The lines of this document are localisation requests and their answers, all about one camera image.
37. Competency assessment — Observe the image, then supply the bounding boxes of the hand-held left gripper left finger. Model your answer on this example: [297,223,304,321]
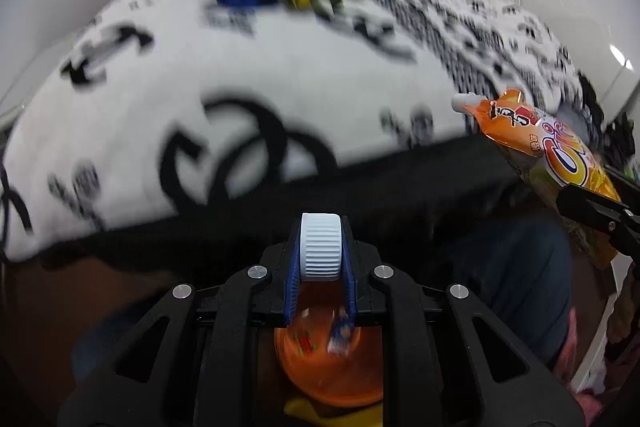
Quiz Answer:
[57,219,303,427]

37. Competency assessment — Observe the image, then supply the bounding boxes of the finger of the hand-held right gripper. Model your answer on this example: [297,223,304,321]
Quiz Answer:
[556,183,640,260]
[602,163,640,196]

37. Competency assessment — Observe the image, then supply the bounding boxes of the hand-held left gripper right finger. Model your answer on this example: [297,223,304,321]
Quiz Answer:
[341,217,586,427]

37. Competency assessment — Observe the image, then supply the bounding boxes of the orange bottle with white cap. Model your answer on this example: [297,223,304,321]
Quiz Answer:
[274,213,384,408]

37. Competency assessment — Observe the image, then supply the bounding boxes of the orange juice pouch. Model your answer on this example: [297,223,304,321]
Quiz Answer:
[451,89,623,268]

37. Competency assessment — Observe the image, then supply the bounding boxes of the dark cloth pile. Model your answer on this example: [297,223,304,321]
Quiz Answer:
[577,74,640,180]

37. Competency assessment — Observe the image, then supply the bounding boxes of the person's blue trouser leg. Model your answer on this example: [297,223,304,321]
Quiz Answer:
[445,217,575,370]

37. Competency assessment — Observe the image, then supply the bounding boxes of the black bed cloth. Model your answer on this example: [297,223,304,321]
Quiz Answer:
[40,137,566,308]

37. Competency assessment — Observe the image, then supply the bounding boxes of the yellow plastic bag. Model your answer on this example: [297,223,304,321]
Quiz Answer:
[284,398,384,427]

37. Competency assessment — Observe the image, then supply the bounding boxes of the pink cloth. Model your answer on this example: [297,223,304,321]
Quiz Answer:
[547,307,640,427]

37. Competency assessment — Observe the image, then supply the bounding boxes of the white black printed blanket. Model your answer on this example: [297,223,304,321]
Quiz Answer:
[0,0,601,264]

